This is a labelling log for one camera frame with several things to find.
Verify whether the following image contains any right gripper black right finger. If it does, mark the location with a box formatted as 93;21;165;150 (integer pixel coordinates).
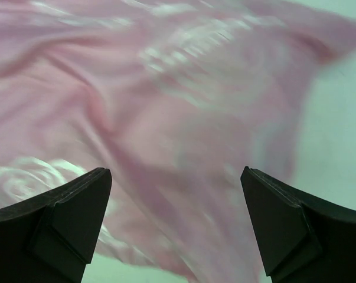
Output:
240;167;356;283

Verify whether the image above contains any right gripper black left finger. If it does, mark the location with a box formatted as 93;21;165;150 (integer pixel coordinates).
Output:
0;168;112;282

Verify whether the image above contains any pink floral pillowcase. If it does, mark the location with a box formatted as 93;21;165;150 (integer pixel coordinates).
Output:
0;1;356;282

